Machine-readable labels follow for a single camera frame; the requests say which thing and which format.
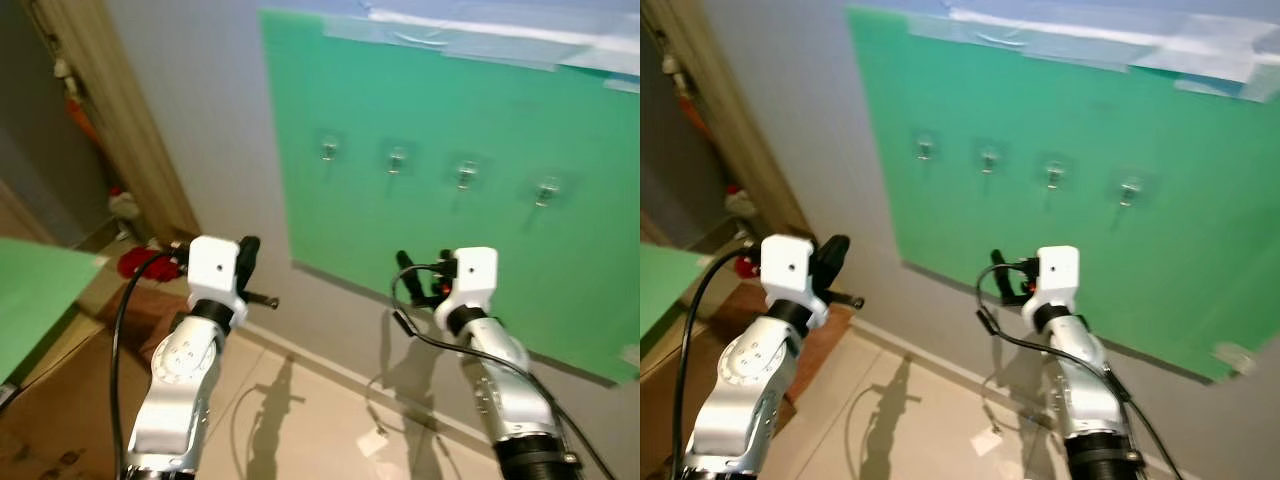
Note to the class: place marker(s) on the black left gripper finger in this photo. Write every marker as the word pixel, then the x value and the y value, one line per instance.
pixel 848 298
pixel 262 298

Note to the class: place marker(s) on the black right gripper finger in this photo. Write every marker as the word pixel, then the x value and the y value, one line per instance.
pixel 405 270
pixel 998 270

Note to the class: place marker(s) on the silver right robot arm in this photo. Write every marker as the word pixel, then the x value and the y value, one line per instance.
pixel 510 400
pixel 1090 400

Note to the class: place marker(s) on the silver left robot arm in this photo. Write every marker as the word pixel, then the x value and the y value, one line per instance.
pixel 180 390
pixel 745 390

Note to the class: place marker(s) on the clear adhesive metal hook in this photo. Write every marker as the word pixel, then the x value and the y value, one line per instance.
pixel 466 174
pixel 546 190
pixel 328 148
pixel 990 158
pixel 1054 172
pixel 1131 190
pixel 396 158
pixel 925 147

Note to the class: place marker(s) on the red cloth bundle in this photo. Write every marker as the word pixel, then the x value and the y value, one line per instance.
pixel 140 262
pixel 747 266

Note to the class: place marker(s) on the white jug red cap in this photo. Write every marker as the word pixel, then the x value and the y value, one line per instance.
pixel 125 205
pixel 740 203

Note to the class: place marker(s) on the white paper tag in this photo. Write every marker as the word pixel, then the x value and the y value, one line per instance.
pixel 372 442
pixel 985 442

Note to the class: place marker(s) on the green table board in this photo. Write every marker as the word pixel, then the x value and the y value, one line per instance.
pixel 665 290
pixel 35 300

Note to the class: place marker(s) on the light wooden cabinet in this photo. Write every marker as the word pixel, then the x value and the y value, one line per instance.
pixel 120 120
pixel 730 120

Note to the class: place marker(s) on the white tape piece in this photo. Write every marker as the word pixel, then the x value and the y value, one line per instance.
pixel 630 353
pixel 1237 358

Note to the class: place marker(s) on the clear wide tape strip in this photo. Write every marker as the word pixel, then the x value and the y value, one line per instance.
pixel 1050 40
pixel 470 40

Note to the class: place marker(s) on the green wall board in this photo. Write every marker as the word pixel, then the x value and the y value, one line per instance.
pixel 1050 250
pixel 450 250

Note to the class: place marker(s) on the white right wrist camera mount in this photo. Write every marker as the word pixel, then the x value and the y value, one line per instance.
pixel 1058 270
pixel 475 272

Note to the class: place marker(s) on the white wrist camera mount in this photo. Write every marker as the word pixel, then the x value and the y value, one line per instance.
pixel 475 272
pixel 1058 270
pixel 212 265
pixel 790 265

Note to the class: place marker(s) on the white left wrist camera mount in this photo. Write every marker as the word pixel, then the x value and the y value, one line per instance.
pixel 790 265
pixel 212 265

